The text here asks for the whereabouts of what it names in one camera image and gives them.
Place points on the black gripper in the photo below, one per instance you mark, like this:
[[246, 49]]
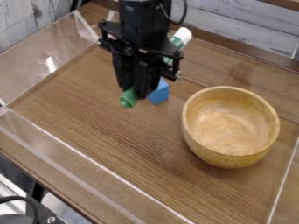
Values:
[[138, 64]]

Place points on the green and white marker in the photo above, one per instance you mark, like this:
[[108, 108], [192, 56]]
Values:
[[178, 39]]

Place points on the brown wooden bowl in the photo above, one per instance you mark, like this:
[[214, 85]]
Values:
[[229, 126]]

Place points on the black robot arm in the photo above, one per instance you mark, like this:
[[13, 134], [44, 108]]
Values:
[[144, 21]]

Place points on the blue rectangular block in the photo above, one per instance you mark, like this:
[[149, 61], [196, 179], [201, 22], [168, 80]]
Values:
[[160, 94]]

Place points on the clear acrylic corner bracket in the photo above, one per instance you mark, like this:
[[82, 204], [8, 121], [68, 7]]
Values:
[[85, 30]]

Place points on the black metal frame piece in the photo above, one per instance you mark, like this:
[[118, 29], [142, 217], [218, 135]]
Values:
[[36, 210]]

